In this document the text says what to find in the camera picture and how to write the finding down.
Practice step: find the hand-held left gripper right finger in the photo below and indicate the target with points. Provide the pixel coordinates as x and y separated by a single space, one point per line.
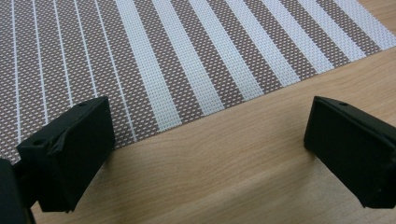
351 149

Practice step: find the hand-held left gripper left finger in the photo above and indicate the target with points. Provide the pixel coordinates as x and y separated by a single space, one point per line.
71 155

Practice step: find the brown white striped woven placemat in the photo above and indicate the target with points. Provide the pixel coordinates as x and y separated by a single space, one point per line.
174 59

